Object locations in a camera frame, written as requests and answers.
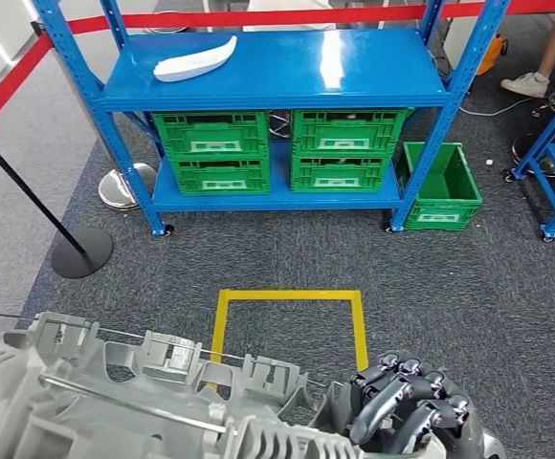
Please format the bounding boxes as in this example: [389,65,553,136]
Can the chrome stanchion post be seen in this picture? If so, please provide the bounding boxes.
[30,20,157,211]

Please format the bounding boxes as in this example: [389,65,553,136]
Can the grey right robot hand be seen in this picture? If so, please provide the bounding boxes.
[348,350,488,459]

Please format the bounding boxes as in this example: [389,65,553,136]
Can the person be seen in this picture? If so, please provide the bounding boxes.
[499,9,555,100]

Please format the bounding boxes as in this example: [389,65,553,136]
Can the grey plastic car trim part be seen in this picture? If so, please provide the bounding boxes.
[0,302,449,459]

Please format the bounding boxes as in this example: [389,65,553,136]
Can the red barrier belt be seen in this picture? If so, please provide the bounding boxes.
[64,0,555,36]
[0,33,54,142]

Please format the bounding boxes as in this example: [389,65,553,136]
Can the yellow orange device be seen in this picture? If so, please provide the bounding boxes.
[475,33,509,77]

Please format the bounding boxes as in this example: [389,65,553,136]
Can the white floor cable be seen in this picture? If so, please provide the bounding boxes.
[428,49,533,120]

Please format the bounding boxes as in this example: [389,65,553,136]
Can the black stanchion post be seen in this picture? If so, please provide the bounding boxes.
[0,134,114,280]

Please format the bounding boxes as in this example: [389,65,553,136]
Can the white plastic car part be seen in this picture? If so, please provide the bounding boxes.
[153,34,238,83]

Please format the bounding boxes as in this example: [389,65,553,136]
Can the round chrome stool base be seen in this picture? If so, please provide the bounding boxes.
[511,133,555,180]

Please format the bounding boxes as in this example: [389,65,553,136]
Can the yellow floor tape square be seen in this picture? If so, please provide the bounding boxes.
[209,289,369,375]

